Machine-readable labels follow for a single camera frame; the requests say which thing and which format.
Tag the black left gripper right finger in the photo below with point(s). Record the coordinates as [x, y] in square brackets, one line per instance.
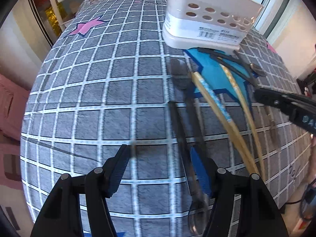
[258, 213]

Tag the black handled spoon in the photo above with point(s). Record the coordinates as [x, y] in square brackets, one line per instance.
[198, 214]

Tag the dark handled spoon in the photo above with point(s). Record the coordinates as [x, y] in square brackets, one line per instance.
[237, 62]

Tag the plain bamboo chopstick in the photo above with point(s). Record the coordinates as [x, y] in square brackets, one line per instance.
[248, 117]

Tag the blue star sticker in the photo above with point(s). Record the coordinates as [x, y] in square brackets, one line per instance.
[214, 75]

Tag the beige plastic utensil holder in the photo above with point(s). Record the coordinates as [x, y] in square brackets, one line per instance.
[213, 24]

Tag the grey checkered tablecloth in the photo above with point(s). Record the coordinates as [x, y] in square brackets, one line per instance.
[111, 87]

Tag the pink star sticker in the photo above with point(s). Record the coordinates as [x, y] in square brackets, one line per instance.
[83, 28]

